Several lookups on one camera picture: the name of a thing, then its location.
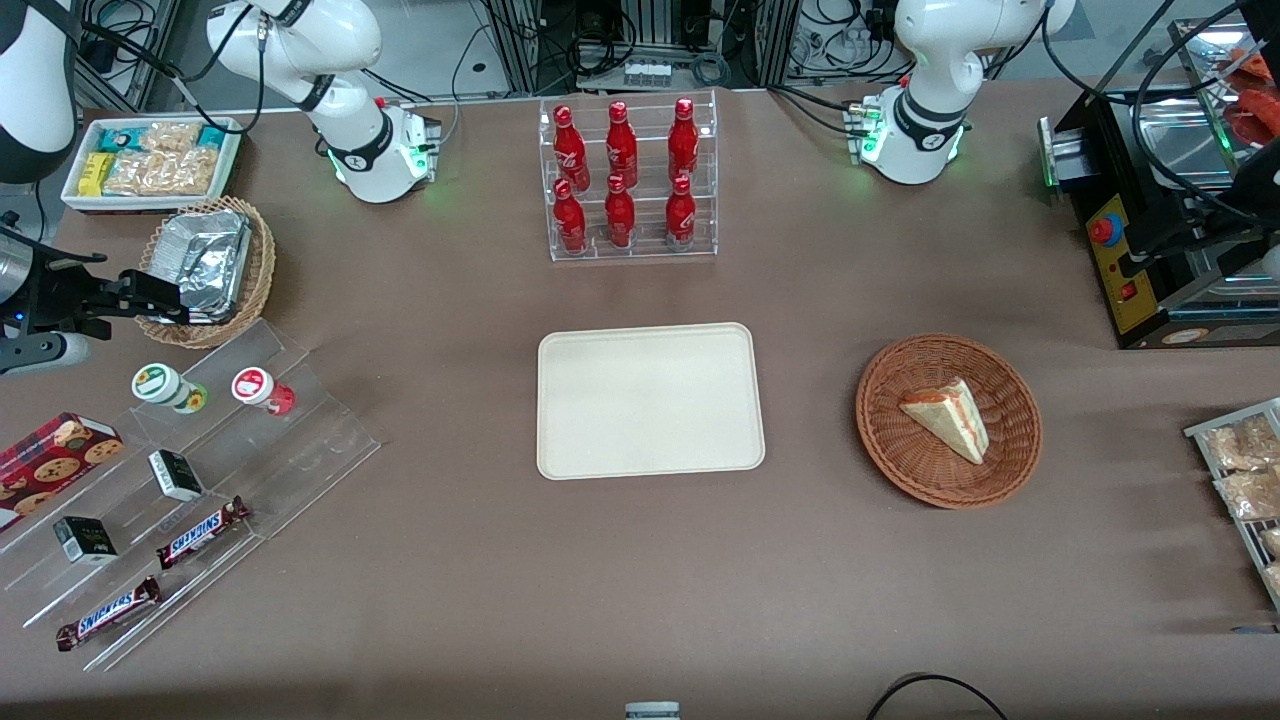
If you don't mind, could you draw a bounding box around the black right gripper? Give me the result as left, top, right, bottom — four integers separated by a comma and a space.
20, 255, 192, 337

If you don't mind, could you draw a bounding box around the green gum bottle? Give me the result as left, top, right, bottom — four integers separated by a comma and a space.
132, 362, 209, 415

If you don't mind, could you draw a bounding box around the aluminium foil tray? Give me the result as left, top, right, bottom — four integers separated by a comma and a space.
140, 209, 253, 326

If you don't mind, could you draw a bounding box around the red gum bottle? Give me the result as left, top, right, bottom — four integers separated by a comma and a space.
231, 367, 297, 417

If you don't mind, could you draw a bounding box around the beige plastic tray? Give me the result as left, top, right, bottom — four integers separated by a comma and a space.
536, 321, 767, 482

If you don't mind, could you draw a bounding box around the tray of packaged snacks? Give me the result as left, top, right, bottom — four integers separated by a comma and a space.
1184, 398, 1280, 611

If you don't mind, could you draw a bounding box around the white plastic bin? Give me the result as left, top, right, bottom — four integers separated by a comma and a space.
60, 116, 244, 215

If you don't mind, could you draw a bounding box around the light wicker basket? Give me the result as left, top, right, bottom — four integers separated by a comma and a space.
133, 195, 277, 350

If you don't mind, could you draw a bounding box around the large clear snack bag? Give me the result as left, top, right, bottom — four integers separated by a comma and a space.
103, 147, 223, 198

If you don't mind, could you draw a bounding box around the small clear snack bag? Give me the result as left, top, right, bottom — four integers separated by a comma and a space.
140, 120, 204, 156

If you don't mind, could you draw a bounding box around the small black box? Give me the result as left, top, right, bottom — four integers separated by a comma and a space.
52, 515, 119, 566
148, 449, 205, 503

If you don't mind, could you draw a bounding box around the red cookie box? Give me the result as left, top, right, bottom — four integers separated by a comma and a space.
0, 411, 125, 534

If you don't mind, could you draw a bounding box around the clear acrylic stepped display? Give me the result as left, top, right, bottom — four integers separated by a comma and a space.
0, 318, 383, 673

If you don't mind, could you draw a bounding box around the Snickers chocolate bar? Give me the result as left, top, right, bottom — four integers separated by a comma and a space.
55, 575, 163, 653
155, 496, 251, 571

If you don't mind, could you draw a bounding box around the red cola bottle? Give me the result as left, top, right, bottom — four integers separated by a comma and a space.
604, 174, 637, 249
606, 100, 639, 186
667, 97, 700, 181
553, 104, 591, 191
553, 178, 588, 254
665, 174, 697, 249

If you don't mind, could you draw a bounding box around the clear acrylic bottle rack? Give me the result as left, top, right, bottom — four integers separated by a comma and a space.
538, 89, 719, 263

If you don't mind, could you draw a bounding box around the brown round wicker basket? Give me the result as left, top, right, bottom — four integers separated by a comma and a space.
855, 333, 1044, 510

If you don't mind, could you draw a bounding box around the triangle sandwich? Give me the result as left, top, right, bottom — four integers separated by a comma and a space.
898, 377, 991, 466

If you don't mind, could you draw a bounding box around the black machine with yellow panel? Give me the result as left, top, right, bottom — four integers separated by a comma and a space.
1038, 18, 1280, 351

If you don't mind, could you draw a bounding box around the clear bag of snacks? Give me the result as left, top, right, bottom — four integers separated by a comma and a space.
1203, 415, 1280, 473
1213, 470, 1280, 521

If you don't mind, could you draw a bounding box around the black cable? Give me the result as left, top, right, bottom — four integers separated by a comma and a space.
865, 674, 1011, 720

